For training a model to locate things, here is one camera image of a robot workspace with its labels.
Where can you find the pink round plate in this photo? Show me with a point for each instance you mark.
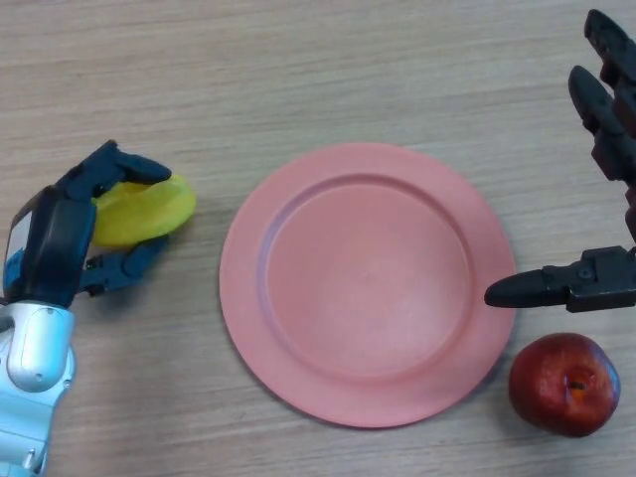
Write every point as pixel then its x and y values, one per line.
pixel 367 285

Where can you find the red apple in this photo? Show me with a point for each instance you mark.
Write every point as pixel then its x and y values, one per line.
pixel 561 387

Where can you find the yellow starfruit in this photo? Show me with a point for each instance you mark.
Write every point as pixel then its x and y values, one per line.
pixel 144 213

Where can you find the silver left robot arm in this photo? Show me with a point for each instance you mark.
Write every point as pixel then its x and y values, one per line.
pixel 35 358

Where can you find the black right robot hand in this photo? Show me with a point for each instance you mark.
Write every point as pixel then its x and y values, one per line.
pixel 601 285

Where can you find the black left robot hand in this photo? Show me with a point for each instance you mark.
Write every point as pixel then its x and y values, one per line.
pixel 54 248

